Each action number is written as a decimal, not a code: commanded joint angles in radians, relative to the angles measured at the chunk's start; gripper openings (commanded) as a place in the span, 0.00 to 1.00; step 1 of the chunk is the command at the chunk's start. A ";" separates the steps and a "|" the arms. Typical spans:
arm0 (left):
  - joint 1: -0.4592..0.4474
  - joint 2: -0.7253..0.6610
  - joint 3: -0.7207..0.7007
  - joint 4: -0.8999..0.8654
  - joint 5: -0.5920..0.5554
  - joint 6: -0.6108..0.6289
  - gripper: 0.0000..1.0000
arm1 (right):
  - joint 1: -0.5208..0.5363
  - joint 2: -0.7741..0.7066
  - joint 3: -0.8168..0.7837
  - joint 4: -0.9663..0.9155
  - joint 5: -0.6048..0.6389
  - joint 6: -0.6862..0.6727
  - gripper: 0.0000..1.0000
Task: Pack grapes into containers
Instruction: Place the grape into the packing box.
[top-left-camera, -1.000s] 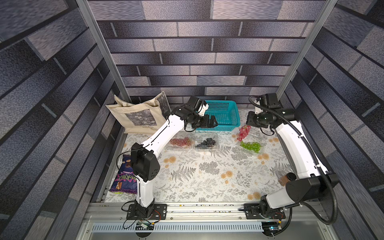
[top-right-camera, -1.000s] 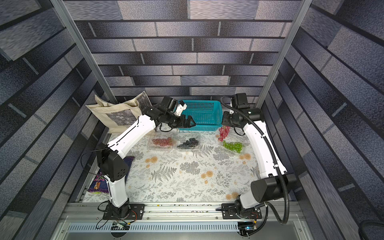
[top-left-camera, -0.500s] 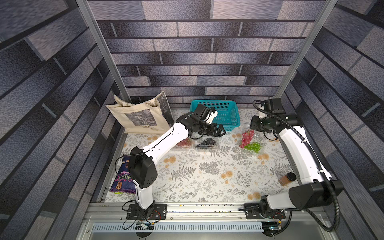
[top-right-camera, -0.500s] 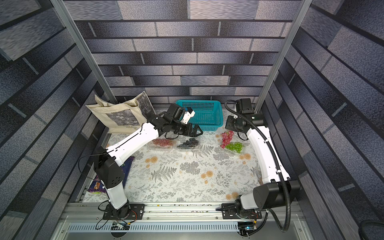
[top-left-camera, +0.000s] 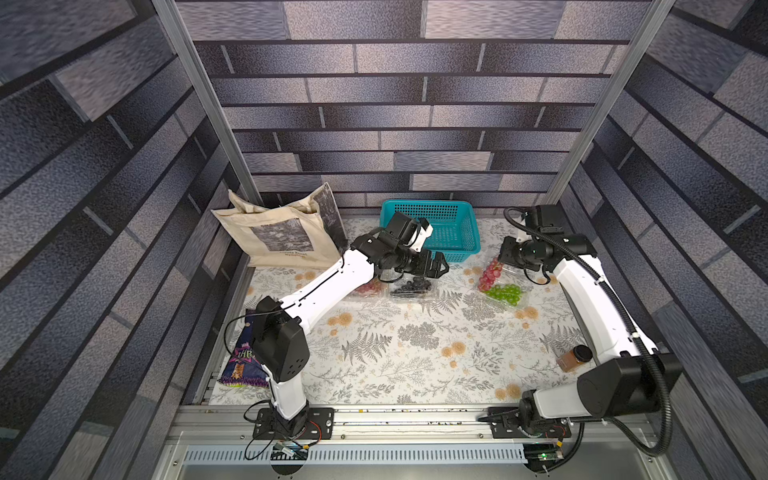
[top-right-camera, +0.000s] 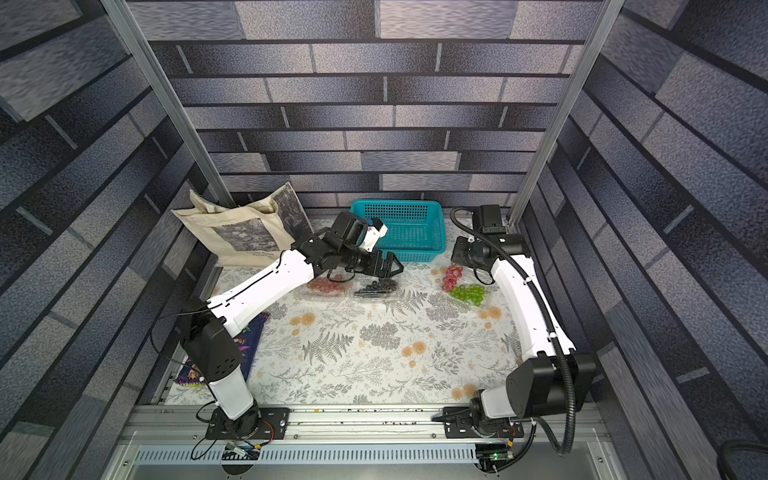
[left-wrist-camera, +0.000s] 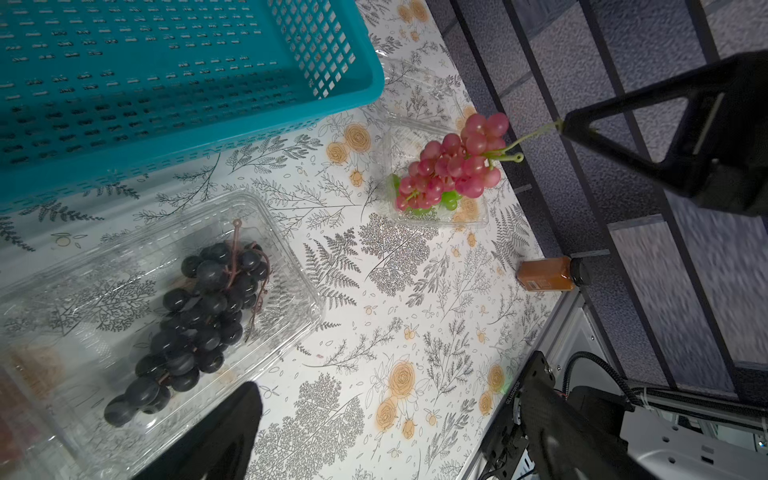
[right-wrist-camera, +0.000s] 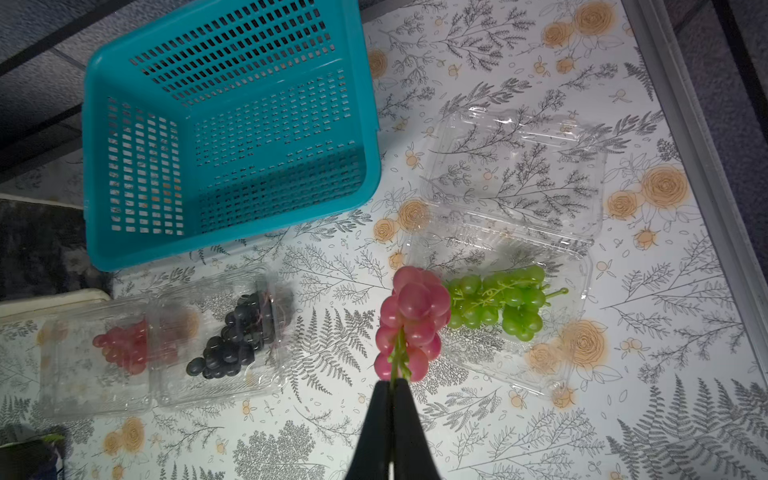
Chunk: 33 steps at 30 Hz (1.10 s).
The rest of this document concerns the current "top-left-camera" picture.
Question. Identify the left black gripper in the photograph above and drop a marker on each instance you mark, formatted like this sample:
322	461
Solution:
424	268

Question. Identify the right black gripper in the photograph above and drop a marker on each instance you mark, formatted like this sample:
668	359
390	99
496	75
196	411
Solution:
512	261

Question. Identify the black grape bunch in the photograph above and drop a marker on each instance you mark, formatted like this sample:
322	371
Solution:
414	287

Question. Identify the green grape bunch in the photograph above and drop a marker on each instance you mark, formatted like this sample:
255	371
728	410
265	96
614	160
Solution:
507	293

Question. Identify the red grape bunch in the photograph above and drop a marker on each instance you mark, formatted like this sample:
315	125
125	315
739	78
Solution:
490	275
371	288

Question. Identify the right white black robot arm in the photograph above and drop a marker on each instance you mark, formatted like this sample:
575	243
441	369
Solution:
631	375

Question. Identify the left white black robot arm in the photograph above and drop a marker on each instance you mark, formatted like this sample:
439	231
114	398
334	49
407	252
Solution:
280	327

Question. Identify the teal plastic basket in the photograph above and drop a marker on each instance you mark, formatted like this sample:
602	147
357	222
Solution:
455	230

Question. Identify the amber spice jar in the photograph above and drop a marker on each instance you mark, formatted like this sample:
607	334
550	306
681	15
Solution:
575	357

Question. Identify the beige canvas tote bag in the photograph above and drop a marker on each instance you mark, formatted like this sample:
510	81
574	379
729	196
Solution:
306	233

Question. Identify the purple snack bag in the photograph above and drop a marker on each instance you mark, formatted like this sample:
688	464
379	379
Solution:
242	369

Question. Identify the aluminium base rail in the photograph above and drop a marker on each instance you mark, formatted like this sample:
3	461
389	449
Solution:
367	442

